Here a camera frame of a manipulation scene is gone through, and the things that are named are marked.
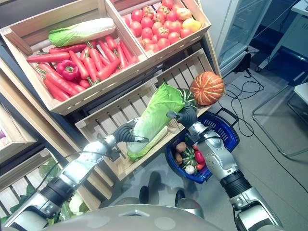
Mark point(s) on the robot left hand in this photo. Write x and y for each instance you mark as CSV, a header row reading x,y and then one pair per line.
x,y
125,134

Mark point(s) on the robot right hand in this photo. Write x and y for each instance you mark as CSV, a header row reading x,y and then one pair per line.
x,y
188,115

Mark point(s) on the large green napa cabbage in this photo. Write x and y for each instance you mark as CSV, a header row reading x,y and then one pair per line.
x,y
157,113

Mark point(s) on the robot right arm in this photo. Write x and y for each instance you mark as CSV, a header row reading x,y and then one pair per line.
x,y
221,158

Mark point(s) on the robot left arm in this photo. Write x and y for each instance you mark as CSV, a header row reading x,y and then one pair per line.
x,y
72,170

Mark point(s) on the blue plastic shopping basket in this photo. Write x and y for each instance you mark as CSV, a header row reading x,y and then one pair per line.
x,y
223,131

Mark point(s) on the dark green striped squash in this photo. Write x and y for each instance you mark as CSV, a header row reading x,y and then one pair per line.
x,y
190,97

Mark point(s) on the slatted wooden crate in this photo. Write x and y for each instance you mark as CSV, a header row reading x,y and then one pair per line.
x,y
110,120

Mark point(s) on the brown potato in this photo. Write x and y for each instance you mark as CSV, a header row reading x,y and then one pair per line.
x,y
181,146
178,158

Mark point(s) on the orange ribbed pumpkin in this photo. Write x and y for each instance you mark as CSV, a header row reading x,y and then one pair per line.
x,y
207,88

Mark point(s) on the green white striped squash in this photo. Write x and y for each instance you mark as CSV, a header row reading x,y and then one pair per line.
x,y
188,157

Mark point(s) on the small red bell pepper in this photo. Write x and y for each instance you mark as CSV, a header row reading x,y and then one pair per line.
x,y
199,156

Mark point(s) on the white garlic bulb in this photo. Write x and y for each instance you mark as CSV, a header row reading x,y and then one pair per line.
x,y
189,169

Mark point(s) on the robot left dark foot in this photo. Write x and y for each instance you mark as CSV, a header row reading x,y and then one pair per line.
x,y
144,194

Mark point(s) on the robot dark foot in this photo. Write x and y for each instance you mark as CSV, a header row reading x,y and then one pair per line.
x,y
179,196
144,194

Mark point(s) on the orange carrot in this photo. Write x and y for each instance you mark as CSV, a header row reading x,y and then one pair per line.
x,y
45,68
126,51
79,65
84,83
111,42
96,56
75,86
91,69
61,83
122,56
107,51
55,91
133,60
48,57
108,69

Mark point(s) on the wooden crate with tomatoes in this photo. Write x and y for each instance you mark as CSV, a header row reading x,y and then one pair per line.
x,y
168,51

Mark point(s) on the red tomato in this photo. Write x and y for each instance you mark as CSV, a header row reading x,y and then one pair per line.
x,y
163,10
172,15
151,47
136,29
147,33
174,37
174,26
137,15
186,32
158,18
146,22
167,3
148,12
163,43
163,33
157,28

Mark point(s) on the black power adapter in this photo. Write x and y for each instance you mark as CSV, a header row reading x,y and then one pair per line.
x,y
244,61

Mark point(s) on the robot right dark foot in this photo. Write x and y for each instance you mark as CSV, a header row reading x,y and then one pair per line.
x,y
179,196

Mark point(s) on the white cauliflower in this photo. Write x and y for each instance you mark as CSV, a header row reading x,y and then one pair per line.
x,y
76,202

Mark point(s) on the green leafy vegetable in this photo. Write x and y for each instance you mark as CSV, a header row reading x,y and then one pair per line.
x,y
49,169

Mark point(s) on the silver robot torso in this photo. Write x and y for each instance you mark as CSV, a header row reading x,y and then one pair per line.
x,y
134,219

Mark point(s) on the large red bell pepper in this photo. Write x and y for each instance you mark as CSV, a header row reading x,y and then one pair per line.
x,y
68,69

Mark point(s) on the yellow orange citrus fruit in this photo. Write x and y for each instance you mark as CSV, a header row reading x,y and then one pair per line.
x,y
191,25

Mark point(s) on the glass door refrigerator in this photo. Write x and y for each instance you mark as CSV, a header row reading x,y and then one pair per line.
x,y
240,31

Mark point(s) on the long red chili pepper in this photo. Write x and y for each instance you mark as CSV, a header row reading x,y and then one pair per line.
x,y
69,48

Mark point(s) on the small wooden side crate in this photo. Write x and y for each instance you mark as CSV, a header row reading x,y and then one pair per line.
x,y
14,142

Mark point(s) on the wooden crate with carrots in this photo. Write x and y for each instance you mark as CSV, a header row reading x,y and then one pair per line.
x,y
29,79

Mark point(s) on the pale napa cabbage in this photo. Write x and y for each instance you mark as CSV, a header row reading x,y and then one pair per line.
x,y
81,32

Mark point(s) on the wooden crate with greens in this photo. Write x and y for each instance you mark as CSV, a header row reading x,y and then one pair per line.
x,y
16,190

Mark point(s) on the white desk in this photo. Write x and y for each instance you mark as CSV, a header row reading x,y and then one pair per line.
x,y
292,31

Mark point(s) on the metal chair frame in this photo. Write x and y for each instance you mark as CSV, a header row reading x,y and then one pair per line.
x,y
272,134

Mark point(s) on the wooden display shelf frame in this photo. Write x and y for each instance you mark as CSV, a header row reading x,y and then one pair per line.
x,y
36,113

